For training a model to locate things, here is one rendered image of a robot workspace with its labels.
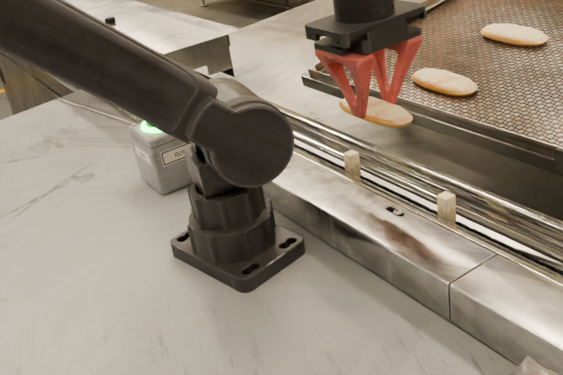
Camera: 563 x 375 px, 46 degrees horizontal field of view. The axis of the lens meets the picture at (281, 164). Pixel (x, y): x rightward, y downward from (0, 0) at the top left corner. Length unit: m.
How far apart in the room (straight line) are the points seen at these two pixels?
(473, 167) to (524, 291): 0.28
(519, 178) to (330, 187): 0.21
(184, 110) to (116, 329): 0.21
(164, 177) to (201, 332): 0.27
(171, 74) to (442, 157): 0.38
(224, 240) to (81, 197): 0.30
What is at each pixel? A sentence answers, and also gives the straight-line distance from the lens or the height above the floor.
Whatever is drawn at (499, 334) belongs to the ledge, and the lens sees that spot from 0.52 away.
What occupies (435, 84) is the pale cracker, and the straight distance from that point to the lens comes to 0.81.
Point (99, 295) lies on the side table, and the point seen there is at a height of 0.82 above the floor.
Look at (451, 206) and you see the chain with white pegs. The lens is 0.64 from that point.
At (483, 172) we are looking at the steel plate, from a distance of 0.78.
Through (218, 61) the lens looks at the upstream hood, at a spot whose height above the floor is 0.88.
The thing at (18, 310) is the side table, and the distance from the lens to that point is 0.70.
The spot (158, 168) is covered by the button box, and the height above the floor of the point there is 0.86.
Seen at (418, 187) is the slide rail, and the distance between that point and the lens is 0.69.
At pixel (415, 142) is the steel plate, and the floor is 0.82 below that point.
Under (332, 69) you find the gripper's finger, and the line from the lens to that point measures 0.66.
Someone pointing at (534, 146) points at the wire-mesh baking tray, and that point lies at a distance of 0.68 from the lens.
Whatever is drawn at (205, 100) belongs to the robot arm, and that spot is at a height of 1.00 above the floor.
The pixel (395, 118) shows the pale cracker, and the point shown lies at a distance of 0.65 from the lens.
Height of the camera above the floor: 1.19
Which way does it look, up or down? 26 degrees down
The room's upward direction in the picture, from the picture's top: 9 degrees counter-clockwise
